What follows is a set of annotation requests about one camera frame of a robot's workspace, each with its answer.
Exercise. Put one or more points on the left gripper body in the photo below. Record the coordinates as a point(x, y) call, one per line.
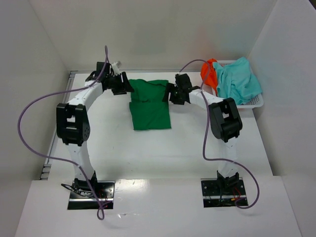
point(123, 82)

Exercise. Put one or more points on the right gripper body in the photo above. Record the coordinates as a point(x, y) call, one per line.
point(170, 93)

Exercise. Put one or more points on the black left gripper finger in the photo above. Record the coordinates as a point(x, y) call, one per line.
point(126, 84)
point(119, 91)

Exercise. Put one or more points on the green t shirt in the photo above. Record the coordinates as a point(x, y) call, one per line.
point(147, 108)

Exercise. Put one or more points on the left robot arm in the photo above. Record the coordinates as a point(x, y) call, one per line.
point(73, 126)

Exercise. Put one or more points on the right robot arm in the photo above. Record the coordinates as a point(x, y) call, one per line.
point(224, 121)

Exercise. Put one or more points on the orange t shirt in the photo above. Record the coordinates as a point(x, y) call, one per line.
point(208, 74)

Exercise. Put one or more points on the teal t shirt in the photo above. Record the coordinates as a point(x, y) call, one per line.
point(237, 81)

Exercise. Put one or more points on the white plastic basket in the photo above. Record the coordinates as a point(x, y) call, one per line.
point(254, 105)

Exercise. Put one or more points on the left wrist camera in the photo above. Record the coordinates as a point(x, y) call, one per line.
point(107, 68)

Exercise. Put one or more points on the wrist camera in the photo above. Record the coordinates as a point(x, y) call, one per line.
point(183, 81)
point(107, 68)

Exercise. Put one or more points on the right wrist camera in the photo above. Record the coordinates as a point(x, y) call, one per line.
point(183, 81)

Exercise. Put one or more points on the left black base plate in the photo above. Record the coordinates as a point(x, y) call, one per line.
point(82, 198)

